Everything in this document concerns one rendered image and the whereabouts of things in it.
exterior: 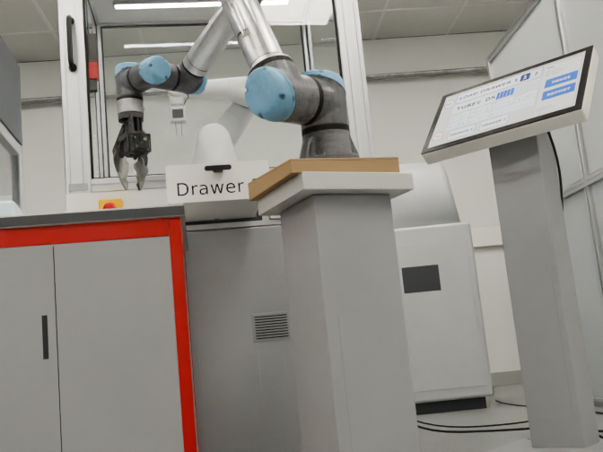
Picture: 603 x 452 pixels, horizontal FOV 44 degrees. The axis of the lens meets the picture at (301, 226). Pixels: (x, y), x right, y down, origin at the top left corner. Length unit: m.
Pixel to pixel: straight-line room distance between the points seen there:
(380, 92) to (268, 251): 3.74
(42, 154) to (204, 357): 3.83
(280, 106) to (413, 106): 4.42
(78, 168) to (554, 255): 1.49
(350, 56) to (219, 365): 1.14
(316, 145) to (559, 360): 0.99
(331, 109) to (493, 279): 4.25
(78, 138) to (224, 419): 1.01
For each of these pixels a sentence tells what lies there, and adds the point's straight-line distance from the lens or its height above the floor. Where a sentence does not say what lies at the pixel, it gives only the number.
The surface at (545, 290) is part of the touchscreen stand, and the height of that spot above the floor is 0.49.
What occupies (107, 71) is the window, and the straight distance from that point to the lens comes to 2.61.
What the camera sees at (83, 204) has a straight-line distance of 2.47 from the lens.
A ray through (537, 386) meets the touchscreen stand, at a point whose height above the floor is 0.22.
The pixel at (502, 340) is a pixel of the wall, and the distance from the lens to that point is 5.89.
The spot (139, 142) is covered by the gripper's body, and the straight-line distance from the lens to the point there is 2.14.
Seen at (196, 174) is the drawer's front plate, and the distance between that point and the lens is 2.11.
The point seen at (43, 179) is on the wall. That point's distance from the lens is 5.96.
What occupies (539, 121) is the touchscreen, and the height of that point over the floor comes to 0.96.
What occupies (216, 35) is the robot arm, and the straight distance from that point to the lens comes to 2.11.
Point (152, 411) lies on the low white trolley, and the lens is 1.80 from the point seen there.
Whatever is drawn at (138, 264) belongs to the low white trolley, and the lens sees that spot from 1.82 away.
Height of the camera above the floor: 0.37
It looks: 10 degrees up
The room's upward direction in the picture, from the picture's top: 6 degrees counter-clockwise
